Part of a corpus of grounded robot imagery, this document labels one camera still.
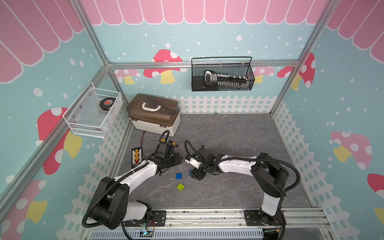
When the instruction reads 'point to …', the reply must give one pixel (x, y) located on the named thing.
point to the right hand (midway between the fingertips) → (194, 171)
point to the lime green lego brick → (180, 187)
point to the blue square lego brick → (179, 176)
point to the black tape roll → (105, 103)
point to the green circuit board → (143, 233)
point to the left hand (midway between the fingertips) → (179, 161)
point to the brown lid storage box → (158, 113)
